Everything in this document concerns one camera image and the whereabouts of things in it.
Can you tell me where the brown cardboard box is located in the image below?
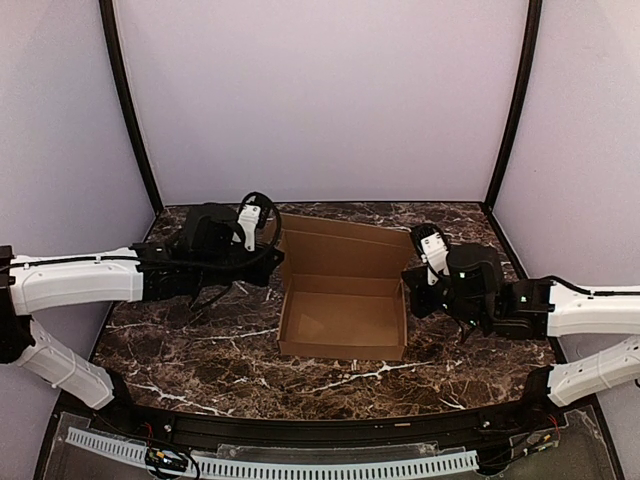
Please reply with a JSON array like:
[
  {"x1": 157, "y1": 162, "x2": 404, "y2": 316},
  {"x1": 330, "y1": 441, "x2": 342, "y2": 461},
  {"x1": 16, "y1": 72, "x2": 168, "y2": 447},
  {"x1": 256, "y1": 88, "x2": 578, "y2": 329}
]
[{"x1": 277, "y1": 214, "x2": 414, "y2": 361}]

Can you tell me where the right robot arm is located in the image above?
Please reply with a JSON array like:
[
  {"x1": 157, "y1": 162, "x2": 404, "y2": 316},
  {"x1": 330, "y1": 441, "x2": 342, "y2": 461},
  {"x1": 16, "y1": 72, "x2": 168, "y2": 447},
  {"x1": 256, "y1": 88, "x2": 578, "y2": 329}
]
[{"x1": 402, "y1": 239, "x2": 639, "y2": 407}]

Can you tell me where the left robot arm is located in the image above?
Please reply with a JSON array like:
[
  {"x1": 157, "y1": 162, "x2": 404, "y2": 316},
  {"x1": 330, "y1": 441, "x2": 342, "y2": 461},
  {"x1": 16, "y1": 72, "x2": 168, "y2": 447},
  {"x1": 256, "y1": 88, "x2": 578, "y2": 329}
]
[{"x1": 1, "y1": 192, "x2": 284, "y2": 411}]

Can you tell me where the small green circuit board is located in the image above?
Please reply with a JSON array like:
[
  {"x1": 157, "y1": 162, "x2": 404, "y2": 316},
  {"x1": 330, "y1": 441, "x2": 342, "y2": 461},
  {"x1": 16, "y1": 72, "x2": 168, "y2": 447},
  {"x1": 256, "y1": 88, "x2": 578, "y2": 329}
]
[{"x1": 144, "y1": 447, "x2": 189, "y2": 472}]

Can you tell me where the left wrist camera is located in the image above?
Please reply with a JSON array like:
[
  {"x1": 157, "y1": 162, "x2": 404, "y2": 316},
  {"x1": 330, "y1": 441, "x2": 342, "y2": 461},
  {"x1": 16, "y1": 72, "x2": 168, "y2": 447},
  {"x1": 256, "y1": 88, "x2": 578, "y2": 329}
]
[{"x1": 233, "y1": 204, "x2": 262, "y2": 252}]

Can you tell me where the black front rail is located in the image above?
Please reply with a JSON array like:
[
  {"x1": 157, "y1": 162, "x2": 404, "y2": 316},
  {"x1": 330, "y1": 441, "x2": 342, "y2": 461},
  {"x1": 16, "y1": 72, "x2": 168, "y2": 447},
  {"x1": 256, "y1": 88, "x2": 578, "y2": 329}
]
[{"x1": 54, "y1": 369, "x2": 596, "y2": 454}]

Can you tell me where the white slotted cable duct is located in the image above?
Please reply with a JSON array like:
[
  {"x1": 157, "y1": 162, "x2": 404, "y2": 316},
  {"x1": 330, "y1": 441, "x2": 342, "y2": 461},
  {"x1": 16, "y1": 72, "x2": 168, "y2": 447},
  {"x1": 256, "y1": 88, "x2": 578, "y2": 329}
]
[{"x1": 65, "y1": 427, "x2": 479, "y2": 479}]

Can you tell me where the left black frame post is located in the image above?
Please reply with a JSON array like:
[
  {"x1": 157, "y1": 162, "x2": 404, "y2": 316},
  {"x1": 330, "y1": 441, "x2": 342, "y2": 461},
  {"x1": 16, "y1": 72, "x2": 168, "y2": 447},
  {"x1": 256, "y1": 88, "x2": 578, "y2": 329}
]
[{"x1": 98, "y1": 0, "x2": 164, "y2": 216}]

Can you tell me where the black frame post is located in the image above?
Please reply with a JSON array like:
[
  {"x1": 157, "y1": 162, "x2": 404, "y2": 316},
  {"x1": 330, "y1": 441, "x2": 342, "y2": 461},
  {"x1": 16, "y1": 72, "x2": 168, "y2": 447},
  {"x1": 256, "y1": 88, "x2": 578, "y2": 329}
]
[
  {"x1": 483, "y1": 0, "x2": 543, "y2": 216},
  {"x1": 98, "y1": 0, "x2": 164, "y2": 216}
]

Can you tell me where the right black frame post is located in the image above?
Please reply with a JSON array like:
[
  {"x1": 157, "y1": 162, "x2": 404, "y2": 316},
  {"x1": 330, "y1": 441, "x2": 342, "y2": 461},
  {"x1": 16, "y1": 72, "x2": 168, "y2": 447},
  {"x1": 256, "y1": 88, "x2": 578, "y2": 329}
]
[{"x1": 483, "y1": 0, "x2": 543, "y2": 216}]

